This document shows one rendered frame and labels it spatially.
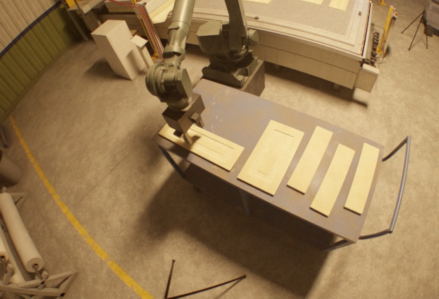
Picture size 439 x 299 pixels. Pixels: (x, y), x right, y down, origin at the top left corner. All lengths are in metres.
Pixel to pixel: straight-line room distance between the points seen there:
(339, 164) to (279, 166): 0.41
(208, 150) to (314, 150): 0.72
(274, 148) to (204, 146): 0.48
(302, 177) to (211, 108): 0.88
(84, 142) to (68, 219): 1.28
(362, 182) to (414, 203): 1.60
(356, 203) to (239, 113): 1.05
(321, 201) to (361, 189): 0.29
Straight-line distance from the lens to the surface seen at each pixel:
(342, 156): 1.59
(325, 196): 1.45
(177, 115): 1.29
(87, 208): 3.34
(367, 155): 1.66
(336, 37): 2.94
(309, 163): 1.51
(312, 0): 3.81
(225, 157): 1.53
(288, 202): 1.42
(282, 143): 1.56
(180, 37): 1.28
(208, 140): 1.62
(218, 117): 1.74
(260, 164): 1.49
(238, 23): 2.21
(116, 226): 2.97
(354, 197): 1.50
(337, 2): 3.90
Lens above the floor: 2.40
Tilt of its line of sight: 55 degrees down
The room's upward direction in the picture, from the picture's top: 18 degrees counter-clockwise
